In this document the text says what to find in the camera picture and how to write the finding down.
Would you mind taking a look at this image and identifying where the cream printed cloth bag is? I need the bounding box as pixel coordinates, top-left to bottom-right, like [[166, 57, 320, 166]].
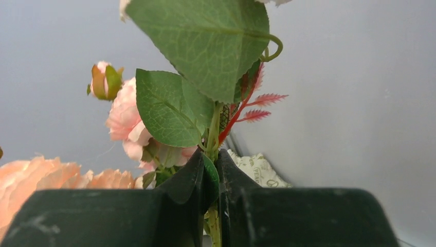
[[227, 149, 292, 188]]

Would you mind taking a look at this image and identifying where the pink rose stem two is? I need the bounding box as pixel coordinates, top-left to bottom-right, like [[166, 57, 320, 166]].
[[87, 1, 284, 246]]

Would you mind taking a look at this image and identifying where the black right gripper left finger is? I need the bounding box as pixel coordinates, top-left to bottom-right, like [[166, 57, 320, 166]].
[[155, 150, 204, 246]]

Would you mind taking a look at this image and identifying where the pink rose stem one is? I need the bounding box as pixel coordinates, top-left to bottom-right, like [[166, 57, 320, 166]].
[[1, 156, 139, 239]]

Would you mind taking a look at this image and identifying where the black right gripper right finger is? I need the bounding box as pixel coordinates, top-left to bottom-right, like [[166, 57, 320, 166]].
[[216, 149, 260, 246]]

